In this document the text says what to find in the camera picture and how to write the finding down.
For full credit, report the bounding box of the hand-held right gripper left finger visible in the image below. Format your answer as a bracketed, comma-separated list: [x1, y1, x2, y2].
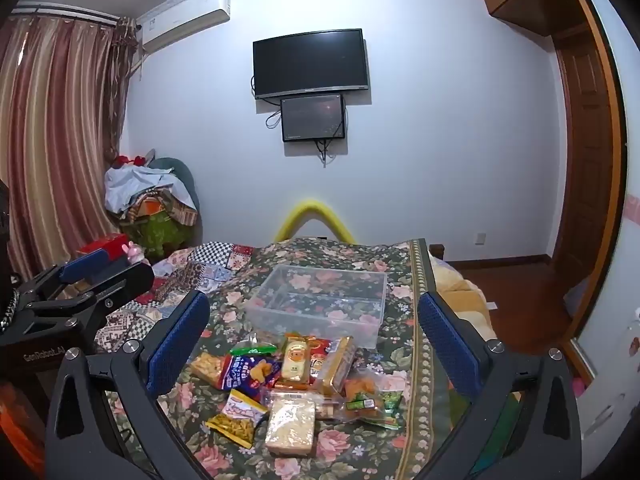
[44, 289, 221, 480]

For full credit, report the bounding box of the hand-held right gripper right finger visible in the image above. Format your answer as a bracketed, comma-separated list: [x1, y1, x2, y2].
[416, 290, 583, 480]

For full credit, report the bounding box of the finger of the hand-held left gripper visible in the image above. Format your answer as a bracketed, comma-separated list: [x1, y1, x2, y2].
[17, 249, 112, 306]
[20, 261, 155, 330]

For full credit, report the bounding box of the clear green-edged cookie packet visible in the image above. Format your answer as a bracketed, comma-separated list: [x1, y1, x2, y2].
[189, 341, 277, 390]

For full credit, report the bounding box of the blue and red biscuit packet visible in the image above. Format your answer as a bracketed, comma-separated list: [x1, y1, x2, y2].
[219, 354, 284, 392]

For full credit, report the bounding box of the yellow chips packet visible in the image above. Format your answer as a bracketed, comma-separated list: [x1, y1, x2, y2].
[206, 389, 269, 450]

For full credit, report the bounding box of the green label orange snack packet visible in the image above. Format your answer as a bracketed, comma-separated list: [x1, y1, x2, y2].
[344, 376, 405, 430]

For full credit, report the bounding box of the long gold biscuit packet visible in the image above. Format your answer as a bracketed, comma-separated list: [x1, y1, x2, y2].
[314, 336, 357, 397]

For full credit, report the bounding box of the orange label cracker packet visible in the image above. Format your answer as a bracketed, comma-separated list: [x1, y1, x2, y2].
[276, 334, 315, 387]

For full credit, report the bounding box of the red noodle snack packet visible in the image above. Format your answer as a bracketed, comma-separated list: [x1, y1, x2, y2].
[307, 336, 333, 378]

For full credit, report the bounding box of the clear plastic container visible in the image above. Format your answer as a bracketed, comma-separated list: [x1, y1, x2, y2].
[243, 264, 389, 348]

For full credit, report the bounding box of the red box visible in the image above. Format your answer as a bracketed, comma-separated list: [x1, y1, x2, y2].
[76, 233, 130, 262]

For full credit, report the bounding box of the pink toy figure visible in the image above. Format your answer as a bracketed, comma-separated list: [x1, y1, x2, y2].
[122, 241, 147, 266]

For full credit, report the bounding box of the yellow pillow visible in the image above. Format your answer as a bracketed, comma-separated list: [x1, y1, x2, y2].
[430, 255, 497, 342]

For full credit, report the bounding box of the green floral bag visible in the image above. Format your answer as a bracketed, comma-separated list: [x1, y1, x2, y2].
[122, 210, 195, 259]

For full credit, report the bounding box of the patchwork quilt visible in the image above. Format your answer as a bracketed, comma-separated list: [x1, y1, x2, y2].
[94, 241, 262, 356]

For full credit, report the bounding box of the orange fabric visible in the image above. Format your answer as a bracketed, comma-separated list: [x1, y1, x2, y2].
[0, 379, 47, 478]

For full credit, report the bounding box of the pile of clothes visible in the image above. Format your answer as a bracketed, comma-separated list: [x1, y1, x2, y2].
[104, 149, 201, 227]

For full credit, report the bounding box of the floral blanket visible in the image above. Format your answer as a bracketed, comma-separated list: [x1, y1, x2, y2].
[100, 237, 497, 480]

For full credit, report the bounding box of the small clear cookie packet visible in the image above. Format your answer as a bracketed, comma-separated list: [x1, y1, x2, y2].
[315, 395, 347, 421]

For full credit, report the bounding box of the striped brown curtain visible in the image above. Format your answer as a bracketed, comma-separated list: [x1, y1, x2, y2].
[0, 10, 137, 281]

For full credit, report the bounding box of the beige cracker packet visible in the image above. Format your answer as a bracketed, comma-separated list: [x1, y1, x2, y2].
[264, 392, 319, 457]

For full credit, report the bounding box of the yellow foam tube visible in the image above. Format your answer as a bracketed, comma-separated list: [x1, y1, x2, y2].
[273, 199, 354, 245]

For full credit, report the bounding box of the brown wooden door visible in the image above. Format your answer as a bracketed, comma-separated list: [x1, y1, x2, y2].
[550, 22, 618, 293]

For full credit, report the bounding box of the curtain rod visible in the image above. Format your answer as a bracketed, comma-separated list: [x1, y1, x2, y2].
[10, 4, 138, 28]

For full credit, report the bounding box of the white air conditioner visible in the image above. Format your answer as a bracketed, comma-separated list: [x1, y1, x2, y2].
[136, 0, 232, 55]

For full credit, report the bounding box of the black monitor cable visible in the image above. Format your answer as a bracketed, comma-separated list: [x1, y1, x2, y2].
[314, 137, 346, 168]

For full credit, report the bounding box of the small black wall monitor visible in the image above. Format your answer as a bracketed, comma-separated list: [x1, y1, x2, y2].
[280, 93, 347, 143]

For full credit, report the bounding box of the large black wall television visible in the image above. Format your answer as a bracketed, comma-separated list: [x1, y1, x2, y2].
[252, 28, 371, 100]

